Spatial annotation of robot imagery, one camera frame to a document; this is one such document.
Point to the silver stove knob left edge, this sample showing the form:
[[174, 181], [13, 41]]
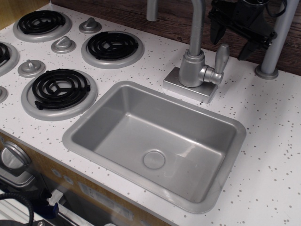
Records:
[[3, 94]]

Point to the silver stove knob back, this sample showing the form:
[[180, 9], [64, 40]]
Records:
[[90, 26]]

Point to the front right black burner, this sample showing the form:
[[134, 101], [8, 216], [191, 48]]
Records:
[[59, 95]]

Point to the grey support pole with base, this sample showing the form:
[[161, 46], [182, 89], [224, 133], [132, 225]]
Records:
[[268, 69]]

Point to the back right black burner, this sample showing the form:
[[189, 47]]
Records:
[[112, 50]]

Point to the back left black burner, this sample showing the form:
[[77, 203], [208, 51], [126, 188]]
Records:
[[42, 26]]

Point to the silver stove knob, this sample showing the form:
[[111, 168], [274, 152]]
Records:
[[31, 68], [90, 26], [63, 46]]

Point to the silver oven dial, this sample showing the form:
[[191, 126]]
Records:
[[14, 159]]

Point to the left edge black burner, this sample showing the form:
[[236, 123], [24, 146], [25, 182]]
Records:
[[9, 57]]

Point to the silver faucet lever handle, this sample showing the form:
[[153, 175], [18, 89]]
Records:
[[221, 60]]

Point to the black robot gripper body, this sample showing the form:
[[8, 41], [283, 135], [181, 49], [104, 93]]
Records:
[[245, 18]]

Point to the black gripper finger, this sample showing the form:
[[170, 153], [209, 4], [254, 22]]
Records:
[[218, 29], [250, 47]]

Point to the silver toy faucet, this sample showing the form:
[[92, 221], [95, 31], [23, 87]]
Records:
[[191, 79]]

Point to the grey toy sink basin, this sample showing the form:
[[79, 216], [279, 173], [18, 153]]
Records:
[[178, 151]]

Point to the silver stove knob middle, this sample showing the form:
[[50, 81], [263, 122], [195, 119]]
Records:
[[63, 46]]

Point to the silver stove knob front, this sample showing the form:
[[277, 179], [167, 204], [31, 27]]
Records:
[[31, 68]]

